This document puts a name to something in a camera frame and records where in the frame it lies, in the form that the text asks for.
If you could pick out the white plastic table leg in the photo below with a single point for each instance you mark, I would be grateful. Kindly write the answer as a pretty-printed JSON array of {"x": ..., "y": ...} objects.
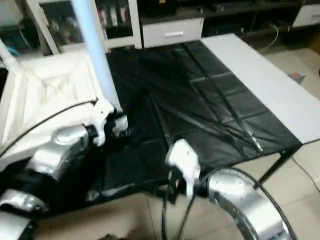
[
  {"x": 97, "y": 55},
  {"x": 7, "y": 57}
]

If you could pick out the white plastic table top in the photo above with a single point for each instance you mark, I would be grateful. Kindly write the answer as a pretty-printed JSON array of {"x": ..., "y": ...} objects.
[{"x": 50, "y": 95}]

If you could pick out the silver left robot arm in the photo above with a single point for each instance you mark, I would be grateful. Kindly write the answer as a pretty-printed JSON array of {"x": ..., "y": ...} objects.
[{"x": 50, "y": 160}]

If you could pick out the black work mat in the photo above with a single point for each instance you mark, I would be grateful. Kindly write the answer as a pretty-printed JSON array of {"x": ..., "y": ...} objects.
[{"x": 200, "y": 110}]

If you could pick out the black metal bench leg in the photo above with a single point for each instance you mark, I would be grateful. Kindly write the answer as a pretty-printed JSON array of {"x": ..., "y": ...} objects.
[{"x": 277, "y": 165}]

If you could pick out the white drawer unit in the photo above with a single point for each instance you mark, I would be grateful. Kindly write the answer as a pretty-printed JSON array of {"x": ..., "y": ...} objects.
[{"x": 172, "y": 31}]

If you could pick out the white glass door cabinet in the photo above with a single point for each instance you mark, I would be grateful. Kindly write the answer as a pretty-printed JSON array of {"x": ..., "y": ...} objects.
[{"x": 80, "y": 25}]

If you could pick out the white flat board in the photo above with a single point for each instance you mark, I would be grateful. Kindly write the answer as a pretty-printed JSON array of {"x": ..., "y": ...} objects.
[{"x": 270, "y": 80}]

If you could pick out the small grey floor box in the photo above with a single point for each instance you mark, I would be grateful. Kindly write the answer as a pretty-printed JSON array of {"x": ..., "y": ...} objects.
[{"x": 298, "y": 76}]

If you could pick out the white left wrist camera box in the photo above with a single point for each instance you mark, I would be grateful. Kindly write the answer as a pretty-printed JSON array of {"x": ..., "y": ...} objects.
[{"x": 105, "y": 120}]

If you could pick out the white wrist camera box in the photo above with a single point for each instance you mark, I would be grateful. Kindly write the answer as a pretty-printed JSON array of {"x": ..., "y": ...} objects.
[
  {"x": 184, "y": 160},
  {"x": 105, "y": 120}
]

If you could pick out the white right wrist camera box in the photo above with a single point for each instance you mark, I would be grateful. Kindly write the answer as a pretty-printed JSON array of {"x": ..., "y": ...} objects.
[{"x": 184, "y": 160}]

